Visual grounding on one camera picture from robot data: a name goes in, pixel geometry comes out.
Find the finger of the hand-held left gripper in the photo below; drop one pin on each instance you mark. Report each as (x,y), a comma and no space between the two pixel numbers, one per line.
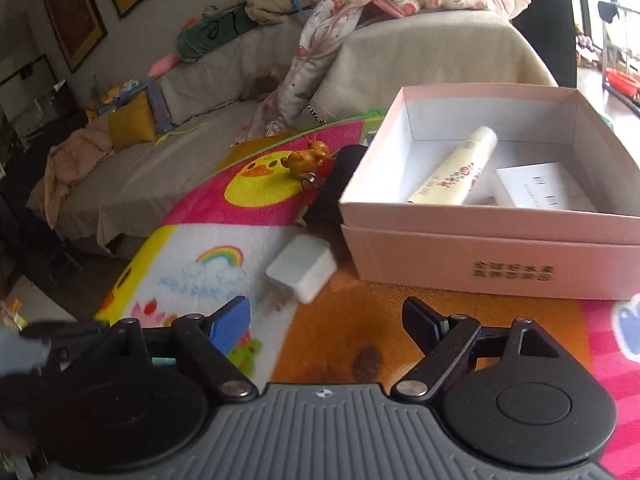
(75,332)

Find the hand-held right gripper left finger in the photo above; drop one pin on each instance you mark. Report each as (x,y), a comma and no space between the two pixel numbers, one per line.
(231,321)

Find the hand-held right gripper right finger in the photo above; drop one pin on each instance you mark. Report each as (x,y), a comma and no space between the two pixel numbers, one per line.
(424,321)

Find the pink cardboard box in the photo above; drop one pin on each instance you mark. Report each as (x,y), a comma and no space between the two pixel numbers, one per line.
(450,245)

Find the white charger plug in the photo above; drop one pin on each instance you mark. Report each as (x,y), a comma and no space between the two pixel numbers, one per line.
(302,266)

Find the black rounded case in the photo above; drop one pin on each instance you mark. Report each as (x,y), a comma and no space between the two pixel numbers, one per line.
(335,185)

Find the colourful cartoon play mat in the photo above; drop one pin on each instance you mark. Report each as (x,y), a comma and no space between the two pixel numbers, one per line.
(330,330)

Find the cream printed tube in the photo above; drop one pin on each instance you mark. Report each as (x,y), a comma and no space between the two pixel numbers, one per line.
(452,167)

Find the peach blanket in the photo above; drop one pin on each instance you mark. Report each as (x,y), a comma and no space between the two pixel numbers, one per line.
(75,165)

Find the beige covered sofa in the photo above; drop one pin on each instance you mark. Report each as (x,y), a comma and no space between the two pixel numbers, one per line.
(165,165)

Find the small white card box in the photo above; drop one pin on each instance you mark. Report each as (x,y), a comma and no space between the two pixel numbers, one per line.
(542,186)

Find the yellow cushion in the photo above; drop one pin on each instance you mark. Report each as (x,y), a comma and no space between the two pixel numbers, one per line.
(131,121)

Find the blue picture book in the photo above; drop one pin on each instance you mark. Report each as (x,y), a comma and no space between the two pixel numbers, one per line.
(150,97)

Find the green plush toy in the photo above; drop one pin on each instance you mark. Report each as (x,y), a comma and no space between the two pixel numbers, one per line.
(215,32)

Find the pink printed blanket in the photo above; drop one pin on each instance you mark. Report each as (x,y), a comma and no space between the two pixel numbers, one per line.
(320,35)

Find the red plastic basin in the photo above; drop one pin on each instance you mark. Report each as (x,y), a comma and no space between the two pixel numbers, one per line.
(622,80)

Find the dark framed picture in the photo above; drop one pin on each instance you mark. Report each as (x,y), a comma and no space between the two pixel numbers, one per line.
(72,12)

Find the black pillar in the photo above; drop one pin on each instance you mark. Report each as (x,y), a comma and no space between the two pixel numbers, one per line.
(545,15)

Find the metal shelf rack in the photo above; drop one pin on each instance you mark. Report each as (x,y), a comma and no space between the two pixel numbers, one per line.
(617,45)

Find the black cloth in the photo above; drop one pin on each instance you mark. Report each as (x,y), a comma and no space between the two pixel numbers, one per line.
(608,11)

